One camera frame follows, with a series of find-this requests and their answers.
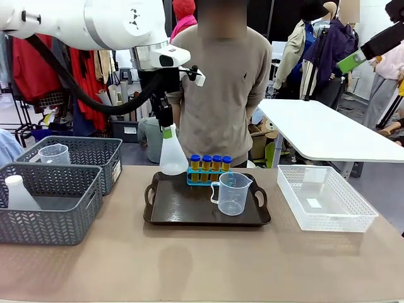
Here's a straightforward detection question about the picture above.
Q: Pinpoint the cream paper roll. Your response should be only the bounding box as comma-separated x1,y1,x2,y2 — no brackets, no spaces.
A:
118,80,129,107
96,88,114,107

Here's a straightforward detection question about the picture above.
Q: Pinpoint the light blue garment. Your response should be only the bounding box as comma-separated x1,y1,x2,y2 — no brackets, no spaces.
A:
0,128,25,168

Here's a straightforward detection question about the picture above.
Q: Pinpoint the mannequin with purple jacket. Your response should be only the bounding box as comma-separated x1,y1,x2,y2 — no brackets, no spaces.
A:
302,0,360,108

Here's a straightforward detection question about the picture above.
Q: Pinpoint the clear plastic measuring beaker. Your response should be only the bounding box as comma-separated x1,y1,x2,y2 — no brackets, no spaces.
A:
210,172,253,217
30,143,71,165

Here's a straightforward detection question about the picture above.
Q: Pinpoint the crouching person in grey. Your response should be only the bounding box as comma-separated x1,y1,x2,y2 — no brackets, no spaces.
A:
137,116,165,163

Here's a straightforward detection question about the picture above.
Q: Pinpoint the dark grey storage bin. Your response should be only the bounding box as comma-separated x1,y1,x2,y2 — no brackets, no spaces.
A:
110,121,140,143

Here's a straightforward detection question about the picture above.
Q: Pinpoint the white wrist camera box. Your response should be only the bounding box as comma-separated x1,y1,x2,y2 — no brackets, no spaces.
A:
178,64,206,88

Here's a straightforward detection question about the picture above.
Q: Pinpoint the grey basket without label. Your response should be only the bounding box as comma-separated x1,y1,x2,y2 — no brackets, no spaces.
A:
0,163,104,246

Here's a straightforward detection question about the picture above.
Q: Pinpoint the black clothes rack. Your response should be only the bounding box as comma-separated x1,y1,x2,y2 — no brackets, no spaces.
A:
0,91,36,149

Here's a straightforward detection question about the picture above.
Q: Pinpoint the white perforated plastic basket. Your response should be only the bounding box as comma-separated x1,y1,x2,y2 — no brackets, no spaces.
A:
276,164,379,234

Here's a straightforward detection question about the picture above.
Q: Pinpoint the person in red hoodie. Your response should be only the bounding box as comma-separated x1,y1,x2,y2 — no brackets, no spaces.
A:
169,0,198,44

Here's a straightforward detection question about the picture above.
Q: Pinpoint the grey basket with label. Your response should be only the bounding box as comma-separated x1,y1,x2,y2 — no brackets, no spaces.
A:
15,135,123,197

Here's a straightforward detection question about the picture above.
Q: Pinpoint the white conical plastic flask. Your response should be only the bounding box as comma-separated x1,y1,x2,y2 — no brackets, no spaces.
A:
4,175,42,211
158,122,189,176

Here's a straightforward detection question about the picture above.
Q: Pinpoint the person in beige sweater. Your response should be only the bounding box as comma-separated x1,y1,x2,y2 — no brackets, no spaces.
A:
169,0,274,168

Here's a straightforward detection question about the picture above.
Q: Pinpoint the mannequin with beige coat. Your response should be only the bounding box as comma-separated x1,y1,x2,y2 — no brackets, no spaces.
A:
273,0,331,100

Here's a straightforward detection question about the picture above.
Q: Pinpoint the open cardboard box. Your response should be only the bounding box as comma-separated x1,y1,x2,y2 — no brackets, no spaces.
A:
249,124,278,160

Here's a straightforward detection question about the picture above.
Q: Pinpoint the white background table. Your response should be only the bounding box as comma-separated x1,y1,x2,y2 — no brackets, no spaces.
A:
257,98,404,181

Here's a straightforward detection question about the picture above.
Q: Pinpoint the green chair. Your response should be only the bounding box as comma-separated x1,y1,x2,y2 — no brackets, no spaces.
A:
264,141,276,168

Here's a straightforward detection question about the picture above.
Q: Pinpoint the black corrugated cable hose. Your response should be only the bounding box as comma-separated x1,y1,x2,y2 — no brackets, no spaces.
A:
27,33,173,116

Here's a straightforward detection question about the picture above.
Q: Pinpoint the mannequin with pink sweater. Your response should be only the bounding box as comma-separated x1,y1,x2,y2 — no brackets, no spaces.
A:
362,44,404,130

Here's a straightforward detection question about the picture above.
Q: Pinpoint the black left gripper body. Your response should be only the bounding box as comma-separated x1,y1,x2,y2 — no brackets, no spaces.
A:
140,68,184,110

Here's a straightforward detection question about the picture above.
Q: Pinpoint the long red hanging garment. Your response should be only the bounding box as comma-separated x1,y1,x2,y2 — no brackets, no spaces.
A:
69,47,110,132

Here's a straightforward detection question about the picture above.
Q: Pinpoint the dark brown serving tray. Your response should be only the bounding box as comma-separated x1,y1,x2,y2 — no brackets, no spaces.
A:
143,171,272,227

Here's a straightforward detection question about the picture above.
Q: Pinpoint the blue test tube rack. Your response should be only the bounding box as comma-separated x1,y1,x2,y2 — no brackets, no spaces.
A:
186,166,233,186

